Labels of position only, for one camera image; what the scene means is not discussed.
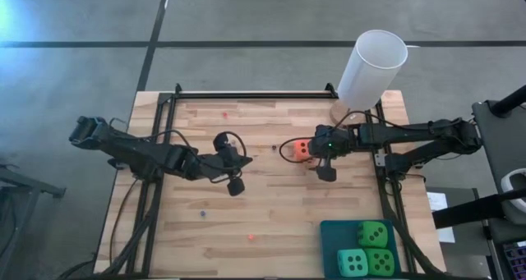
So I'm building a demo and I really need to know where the white rounded object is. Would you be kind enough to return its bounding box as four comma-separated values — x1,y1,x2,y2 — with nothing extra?
500,168,526,226

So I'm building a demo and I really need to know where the blue plastic tray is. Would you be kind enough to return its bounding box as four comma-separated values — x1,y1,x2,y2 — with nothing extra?
320,219,402,279

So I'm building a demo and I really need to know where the black aluminium table frame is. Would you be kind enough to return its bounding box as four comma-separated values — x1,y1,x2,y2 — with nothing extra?
125,82,412,278

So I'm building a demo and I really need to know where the large teal foam die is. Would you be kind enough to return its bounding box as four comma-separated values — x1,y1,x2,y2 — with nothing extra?
336,248,369,278

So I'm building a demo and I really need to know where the black keyboard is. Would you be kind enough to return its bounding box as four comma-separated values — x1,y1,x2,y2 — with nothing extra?
501,241,526,280

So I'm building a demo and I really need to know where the white shade wooden base lamp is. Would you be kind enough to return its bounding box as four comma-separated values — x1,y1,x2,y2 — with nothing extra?
329,29,409,127

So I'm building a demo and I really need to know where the black metal stand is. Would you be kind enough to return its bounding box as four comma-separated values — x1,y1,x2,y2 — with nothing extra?
0,163,67,280

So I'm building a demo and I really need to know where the black floor cable bundle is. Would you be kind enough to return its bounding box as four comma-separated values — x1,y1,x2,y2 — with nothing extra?
57,177,164,279

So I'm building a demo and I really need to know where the white paper sheet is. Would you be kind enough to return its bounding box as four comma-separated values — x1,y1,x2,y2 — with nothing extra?
426,191,456,244

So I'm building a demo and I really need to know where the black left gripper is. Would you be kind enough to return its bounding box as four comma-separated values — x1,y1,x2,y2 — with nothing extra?
192,131,254,198

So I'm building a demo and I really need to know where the large orange foam die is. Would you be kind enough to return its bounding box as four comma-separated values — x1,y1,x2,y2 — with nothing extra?
292,139,312,163

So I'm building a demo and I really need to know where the large green foam die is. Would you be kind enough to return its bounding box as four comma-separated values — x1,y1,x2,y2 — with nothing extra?
364,248,396,277
357,221,390,248

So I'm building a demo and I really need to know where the black side cart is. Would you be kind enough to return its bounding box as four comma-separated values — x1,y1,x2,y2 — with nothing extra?
471,85,526,280

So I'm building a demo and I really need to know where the black diagonal bar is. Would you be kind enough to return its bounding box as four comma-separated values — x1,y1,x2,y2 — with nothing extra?
431,188,526,228

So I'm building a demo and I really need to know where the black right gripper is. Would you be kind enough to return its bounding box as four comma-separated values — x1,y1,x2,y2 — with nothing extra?
306,124,361,183

